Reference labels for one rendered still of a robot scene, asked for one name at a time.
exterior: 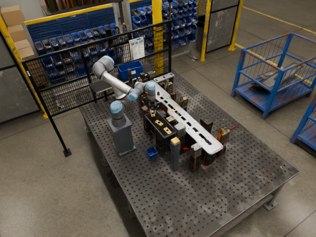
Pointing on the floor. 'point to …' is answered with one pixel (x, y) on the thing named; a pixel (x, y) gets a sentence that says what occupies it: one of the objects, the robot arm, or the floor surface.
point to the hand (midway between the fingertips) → (152, 112)
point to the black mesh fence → (93, 72)
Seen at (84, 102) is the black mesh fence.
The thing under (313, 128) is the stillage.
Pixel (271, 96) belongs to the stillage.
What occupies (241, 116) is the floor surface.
